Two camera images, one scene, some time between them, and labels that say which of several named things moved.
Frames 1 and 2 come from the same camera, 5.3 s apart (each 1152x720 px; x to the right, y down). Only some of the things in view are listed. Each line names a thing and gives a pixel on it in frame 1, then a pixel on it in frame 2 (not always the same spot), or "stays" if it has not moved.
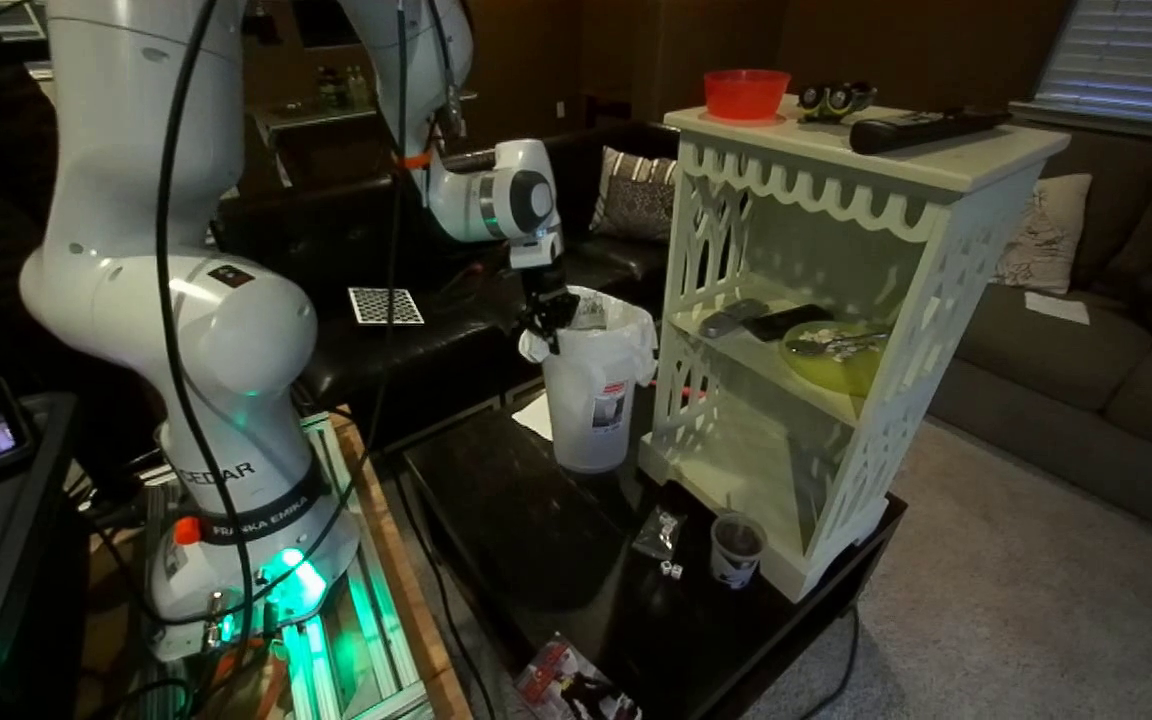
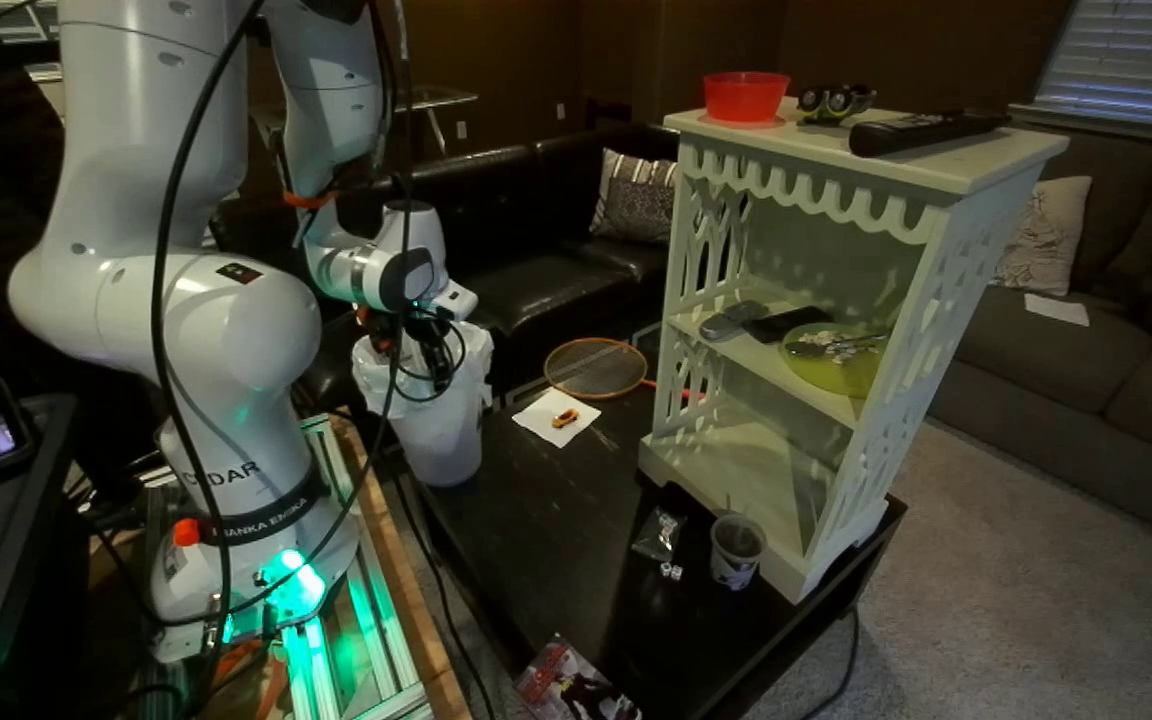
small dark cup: x=737 y=546 stays
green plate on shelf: x=840 y=351 stays
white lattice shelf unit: x=829 y=278 stays
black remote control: x=920 y=135 stays
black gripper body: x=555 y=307 → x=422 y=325
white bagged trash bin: x=594 y=377 → x=433 y=388
